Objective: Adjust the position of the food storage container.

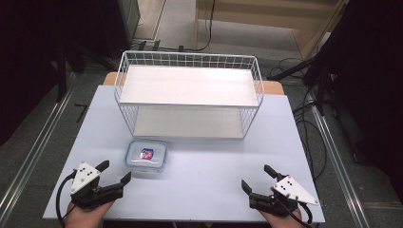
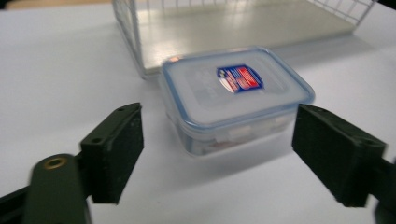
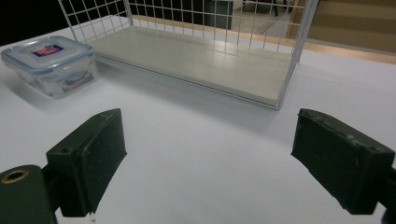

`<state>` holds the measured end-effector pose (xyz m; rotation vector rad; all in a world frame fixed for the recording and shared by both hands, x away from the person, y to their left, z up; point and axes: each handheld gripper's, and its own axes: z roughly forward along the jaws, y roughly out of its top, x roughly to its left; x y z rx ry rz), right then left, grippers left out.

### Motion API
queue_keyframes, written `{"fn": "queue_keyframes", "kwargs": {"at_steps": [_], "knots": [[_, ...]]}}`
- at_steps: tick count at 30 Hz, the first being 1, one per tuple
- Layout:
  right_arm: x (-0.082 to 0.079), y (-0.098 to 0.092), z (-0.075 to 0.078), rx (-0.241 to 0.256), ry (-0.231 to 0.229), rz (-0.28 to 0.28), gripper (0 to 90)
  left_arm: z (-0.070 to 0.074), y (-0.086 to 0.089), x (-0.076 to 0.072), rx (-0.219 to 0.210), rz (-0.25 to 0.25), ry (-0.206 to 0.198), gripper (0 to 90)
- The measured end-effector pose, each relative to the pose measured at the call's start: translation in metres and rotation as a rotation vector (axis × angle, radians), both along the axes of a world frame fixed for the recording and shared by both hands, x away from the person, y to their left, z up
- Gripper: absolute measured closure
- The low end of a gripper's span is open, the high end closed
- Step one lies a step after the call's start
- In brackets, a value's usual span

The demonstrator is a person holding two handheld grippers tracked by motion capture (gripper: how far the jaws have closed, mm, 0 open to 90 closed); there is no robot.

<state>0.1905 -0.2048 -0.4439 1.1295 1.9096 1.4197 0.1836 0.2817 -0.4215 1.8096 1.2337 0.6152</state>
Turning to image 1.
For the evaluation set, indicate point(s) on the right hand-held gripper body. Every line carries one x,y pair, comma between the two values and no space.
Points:
294,190

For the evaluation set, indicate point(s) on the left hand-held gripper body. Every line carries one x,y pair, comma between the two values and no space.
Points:
84,179

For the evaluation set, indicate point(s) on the clear plastic lidded container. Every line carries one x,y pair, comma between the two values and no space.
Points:
133,163

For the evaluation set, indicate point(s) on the person's right hand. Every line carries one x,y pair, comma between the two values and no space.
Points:
282,222

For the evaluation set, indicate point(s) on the person's left hand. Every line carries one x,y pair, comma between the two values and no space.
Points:
83,218

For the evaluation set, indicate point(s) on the red and blue packet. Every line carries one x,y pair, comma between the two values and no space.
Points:
147,154

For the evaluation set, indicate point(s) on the wooden table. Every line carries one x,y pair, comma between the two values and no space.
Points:
273,87

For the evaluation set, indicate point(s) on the black tripod stand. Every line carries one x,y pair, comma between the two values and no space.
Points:
321,85

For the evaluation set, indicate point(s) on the black power strip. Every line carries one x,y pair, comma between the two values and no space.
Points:
149,45

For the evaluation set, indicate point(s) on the dark cabinet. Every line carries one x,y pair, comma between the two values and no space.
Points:
128,19

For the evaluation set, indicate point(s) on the pale wooden bench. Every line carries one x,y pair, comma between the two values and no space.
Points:
253,22

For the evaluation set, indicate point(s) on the metal floor rail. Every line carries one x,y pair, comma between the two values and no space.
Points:
34,152
340,167

